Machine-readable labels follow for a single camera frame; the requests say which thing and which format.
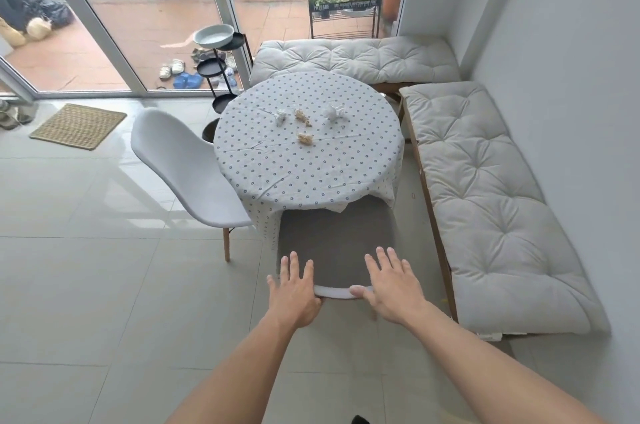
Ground white sliding door frame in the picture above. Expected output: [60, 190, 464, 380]
[0, 0, 257, 107]

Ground short tufted grey bench cushion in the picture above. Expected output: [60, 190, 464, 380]
[248, 36, 462, 86]

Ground person's right forearm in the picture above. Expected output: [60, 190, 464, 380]
[400, 303, 610, 424]

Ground white shallow bowl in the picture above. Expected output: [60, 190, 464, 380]
[193, 24, 236, 48]

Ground person's right hand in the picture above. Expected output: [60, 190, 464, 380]
[349, 246, 432, 327]

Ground white dotted round tablecloth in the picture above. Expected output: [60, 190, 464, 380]
[213, 71, 405, 242]

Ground person's left hand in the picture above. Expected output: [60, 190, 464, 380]
[266, 251, 324, 330]

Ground black tiered tray stand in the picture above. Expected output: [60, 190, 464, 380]
[192, 31, 249, 142]

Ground white plastic shell chair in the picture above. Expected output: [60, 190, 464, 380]
[131, 108, 255, 263]

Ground person's left forearm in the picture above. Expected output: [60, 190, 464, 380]
[165, 311, 313, 424]

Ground grey indoor shoes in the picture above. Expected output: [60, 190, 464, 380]
[0, 98, 39, 131]

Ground woven straw door mat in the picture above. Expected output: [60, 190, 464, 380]
[29, 104, 128, 151]

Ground cream sack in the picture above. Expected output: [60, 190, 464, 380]
[26, 19, 54, 42]
[0, 17, 26, 48]

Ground grey cushioned chair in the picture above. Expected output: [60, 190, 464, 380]
[276, 196, 398, 322]

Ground long tufted grey bench cushion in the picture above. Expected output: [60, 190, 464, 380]
[400, 81, 612, 336]

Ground wooden bench frame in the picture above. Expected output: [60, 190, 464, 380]
[401, 93, 514, 358]
[372, 82, 407, 112]

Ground black garbage bag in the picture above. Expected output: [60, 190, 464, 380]
[22, 0, 75, 31]

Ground black metal plant rack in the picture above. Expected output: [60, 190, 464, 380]
[308, 0, 383, 40]

